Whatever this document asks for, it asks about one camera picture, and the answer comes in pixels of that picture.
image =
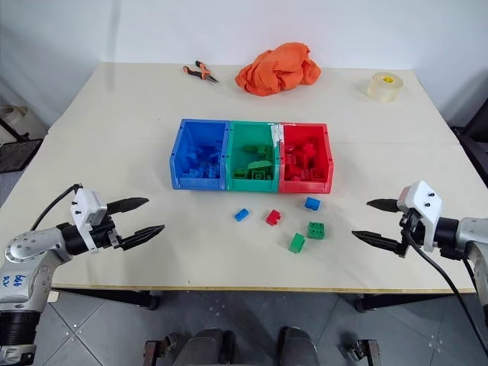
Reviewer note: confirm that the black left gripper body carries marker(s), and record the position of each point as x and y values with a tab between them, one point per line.
104	234

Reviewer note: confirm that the black mesh panel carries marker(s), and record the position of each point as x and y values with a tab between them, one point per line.
17	155

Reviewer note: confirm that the curved green toy piece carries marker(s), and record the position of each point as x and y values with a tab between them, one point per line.
261	165

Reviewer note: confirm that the square green toy brick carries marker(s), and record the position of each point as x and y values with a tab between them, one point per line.
316	230

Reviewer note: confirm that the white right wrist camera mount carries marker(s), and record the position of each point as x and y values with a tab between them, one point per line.
419	198

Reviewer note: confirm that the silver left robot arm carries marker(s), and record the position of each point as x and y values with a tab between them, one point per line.
34	248

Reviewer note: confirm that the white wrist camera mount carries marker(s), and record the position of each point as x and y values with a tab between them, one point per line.
89	207
419	198

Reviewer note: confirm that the white torn sticker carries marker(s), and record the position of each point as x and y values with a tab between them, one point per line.
275	135

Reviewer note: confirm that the narrow green toy brick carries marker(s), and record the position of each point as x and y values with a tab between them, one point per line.
297	243

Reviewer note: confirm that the rusty metal bracket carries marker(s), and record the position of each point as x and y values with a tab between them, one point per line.
364	352
158	348

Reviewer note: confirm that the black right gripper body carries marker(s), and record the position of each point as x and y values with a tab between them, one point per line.
409	228

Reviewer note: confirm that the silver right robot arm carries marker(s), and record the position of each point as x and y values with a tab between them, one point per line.
470	232

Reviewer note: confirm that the blue plastic bin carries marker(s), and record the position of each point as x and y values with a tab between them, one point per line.
179	167

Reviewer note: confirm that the black floor stand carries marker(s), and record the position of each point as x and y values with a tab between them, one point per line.
11	126

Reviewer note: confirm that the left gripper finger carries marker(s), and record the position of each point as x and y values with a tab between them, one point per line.
127	204
145	233

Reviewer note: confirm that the green plastic bin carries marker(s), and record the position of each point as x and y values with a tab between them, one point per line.
234	152

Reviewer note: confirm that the red toy brick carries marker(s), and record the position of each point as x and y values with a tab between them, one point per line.
294	177
273	217
318	174
306	150

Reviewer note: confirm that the black table leg bar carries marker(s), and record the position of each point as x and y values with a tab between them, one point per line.
114	296
400	301

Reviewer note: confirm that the crumpled orange cloth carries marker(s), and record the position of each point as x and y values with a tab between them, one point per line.
278	70

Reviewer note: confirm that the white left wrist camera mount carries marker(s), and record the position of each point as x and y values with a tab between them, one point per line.
89	207

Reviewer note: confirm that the dark rounded shape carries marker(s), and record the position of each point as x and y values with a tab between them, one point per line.
206	348
296	347

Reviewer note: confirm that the small blue toy brick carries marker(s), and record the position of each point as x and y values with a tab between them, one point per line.
241	214

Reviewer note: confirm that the red plastic bin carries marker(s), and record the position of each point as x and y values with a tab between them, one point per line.
328	167

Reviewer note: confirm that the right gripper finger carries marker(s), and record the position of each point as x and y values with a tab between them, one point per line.
375	239
383	204

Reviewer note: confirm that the clear tape roll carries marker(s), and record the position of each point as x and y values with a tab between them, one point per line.
383	89

